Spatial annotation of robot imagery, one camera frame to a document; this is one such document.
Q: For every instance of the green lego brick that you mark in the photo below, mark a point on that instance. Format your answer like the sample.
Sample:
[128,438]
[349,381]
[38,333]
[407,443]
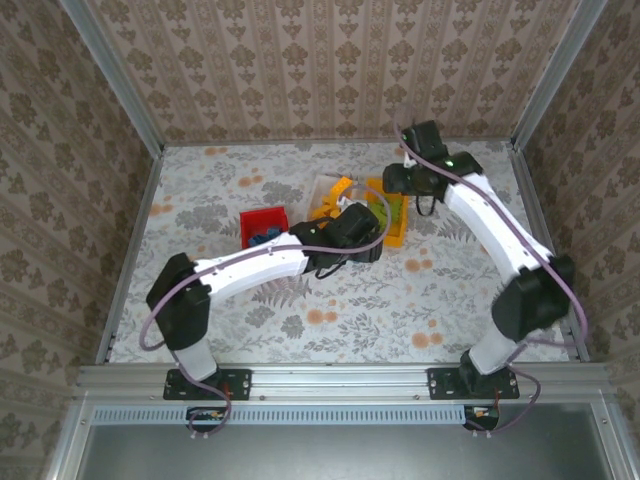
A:
[374,205]

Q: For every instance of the long green lego piece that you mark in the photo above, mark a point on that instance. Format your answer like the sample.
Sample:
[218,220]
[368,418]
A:
[395,210]

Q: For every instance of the white plastic bin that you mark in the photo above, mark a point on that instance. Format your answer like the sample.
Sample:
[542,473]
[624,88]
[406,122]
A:
[317,185]

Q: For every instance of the blue lego brick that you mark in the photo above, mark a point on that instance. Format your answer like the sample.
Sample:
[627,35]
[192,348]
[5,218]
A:
[257,239]
[272,232]

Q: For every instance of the red plastic bin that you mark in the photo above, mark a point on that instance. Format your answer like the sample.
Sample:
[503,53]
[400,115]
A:
[260,216]

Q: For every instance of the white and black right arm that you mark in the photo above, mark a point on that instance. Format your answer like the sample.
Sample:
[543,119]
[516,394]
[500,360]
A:
[480,215]

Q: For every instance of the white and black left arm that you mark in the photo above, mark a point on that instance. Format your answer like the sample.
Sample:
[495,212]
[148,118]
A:
[250,267]

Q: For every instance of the yellow plastic bin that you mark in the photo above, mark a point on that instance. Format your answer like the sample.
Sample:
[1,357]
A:
[395,237]

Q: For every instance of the floral patterned tablecloth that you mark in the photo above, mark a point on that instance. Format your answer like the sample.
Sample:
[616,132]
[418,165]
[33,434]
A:
[350,310]

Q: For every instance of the small controller board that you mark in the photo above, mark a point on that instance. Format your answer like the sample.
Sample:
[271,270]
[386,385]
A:
[482,414]
[205,415]

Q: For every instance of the grey metal panel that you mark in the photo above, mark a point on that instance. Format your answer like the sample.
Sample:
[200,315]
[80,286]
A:
[300,455]

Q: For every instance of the aluminium side rail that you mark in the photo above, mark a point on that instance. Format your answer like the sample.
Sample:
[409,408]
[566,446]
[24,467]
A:
[131,250]
[528,190]

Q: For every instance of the aluminium mounting rail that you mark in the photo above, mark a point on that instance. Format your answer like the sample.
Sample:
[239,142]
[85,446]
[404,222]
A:
[340,382]

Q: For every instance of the aluminium frame post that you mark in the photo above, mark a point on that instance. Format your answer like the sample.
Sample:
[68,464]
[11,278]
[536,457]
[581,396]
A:
[113,75]
[555,75]

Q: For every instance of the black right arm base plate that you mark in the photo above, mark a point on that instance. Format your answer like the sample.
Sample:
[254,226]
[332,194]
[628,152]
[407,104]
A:
[442,385]

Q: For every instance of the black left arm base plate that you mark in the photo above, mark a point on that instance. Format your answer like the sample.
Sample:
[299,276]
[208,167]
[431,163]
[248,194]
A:
[240,385]

